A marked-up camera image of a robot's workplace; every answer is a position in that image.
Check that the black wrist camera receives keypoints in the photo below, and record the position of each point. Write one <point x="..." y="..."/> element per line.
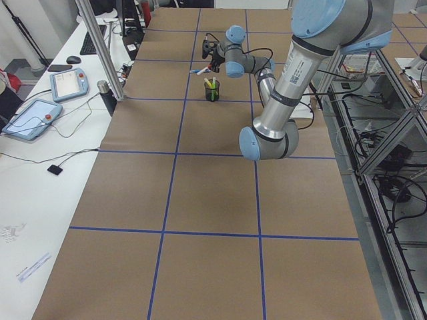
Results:
<point x="208" y="48"/>

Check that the teach pendant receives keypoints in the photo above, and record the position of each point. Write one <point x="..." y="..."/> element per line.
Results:
<point x="68" y="84"/>
<point x="33" y="120"/>

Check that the red marker pen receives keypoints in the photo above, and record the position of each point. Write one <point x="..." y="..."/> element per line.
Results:
<point x="201" y="71"/>

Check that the near teach pendant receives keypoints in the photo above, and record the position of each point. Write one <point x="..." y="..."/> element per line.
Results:
<point x="33" y="120"/>

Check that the aluminium frame post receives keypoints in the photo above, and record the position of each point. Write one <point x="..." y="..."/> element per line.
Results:
<point x="93" y="29"/>

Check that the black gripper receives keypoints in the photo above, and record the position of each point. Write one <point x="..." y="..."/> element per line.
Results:
<point x="215" y="60"/>

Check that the black keyboard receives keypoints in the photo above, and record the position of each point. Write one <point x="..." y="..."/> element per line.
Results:
<point x="88" y="46"/>

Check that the small black square pad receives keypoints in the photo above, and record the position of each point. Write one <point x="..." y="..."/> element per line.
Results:
<point x="55" y="169"/>

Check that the black mesh pen cup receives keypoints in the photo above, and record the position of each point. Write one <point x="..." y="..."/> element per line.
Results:
<point x="212" y="95"/>

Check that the black water bottle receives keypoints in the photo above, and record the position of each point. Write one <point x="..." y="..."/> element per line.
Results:
<point x="107" y="96"/>

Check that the far teach pendant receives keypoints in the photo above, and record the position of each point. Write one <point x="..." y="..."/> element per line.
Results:
<point x="68" y="84"/>

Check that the black computer mouse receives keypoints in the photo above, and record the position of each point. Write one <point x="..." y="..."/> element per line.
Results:
<point x="72" y="60"/>

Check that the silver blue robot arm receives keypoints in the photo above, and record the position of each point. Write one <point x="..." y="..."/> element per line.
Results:
<point x="319" y="28"/>

